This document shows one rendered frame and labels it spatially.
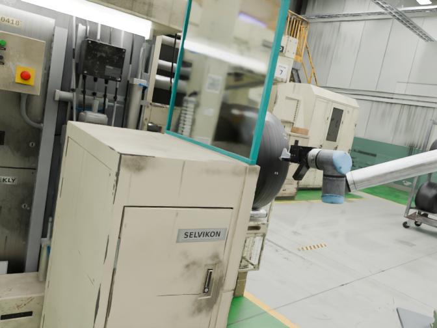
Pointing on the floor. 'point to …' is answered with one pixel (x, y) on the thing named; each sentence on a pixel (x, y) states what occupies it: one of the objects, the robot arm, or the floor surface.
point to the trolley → (423, 194)
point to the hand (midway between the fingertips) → (281, 159)
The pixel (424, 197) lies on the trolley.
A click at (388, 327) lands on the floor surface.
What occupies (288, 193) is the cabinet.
